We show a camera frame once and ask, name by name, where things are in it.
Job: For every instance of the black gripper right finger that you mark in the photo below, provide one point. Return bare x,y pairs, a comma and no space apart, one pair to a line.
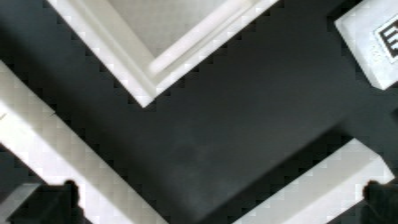
381,197

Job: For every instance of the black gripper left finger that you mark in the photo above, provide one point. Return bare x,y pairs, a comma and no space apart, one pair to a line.
43,204

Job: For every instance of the white cabinet body box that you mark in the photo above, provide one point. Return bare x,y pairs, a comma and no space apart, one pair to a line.
154,36

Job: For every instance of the white cabinet top block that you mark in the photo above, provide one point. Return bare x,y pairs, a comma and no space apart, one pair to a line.
369,29

